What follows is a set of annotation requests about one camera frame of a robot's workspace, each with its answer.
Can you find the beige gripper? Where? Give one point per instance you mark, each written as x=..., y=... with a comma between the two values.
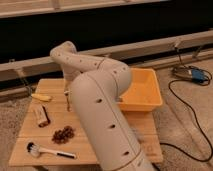
x=70, y=75

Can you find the metal spoon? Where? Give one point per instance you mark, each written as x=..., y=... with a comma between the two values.
x=66, y=93

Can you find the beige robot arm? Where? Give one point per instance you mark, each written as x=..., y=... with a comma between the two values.
x=96, y=84

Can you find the bunch of brown grapes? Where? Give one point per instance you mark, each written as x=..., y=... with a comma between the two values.
x=63, y=136

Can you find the blue power adapter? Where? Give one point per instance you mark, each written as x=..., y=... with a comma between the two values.
x=190, y=73

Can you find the yellow plastic tub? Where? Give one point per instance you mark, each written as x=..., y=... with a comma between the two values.
x=143, y=94

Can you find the white dish brush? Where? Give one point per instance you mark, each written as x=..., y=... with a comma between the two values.
x=36, y=151

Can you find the brown wooden block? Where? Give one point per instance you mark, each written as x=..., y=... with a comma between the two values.
x=41, y=115

